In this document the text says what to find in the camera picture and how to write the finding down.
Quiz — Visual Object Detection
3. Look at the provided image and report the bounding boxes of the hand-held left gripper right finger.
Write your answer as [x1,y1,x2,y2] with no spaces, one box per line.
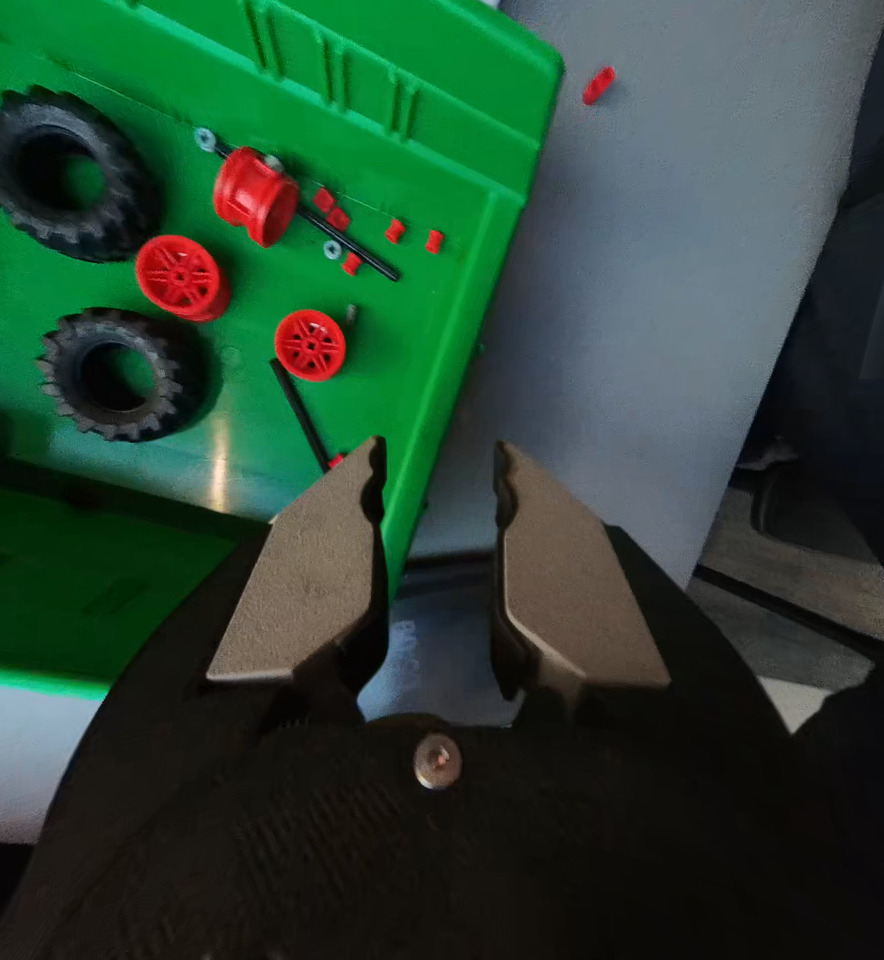
[490,441,672,705]

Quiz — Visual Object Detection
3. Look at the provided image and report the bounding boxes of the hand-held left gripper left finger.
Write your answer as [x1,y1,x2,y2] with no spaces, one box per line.
[205,435,392,702]

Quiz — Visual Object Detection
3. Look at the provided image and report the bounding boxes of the long black lego axle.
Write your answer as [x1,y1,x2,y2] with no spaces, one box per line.
[270,358,335,475]

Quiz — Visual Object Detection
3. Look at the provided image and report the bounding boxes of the green plastic bin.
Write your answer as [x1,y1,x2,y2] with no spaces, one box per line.
[0,0,566,702]

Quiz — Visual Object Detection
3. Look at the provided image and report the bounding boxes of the black lego tyre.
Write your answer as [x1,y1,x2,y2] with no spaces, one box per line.
[0,84,164,265]
[35,306,224,445]

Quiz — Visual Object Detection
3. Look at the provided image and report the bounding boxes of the red lego wheel rims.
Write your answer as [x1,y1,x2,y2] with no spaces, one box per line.
[213,138,401,284]

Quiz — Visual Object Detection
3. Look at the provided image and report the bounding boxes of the person's dark navy clothing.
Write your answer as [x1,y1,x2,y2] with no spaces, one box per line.
[742,97,884,646]

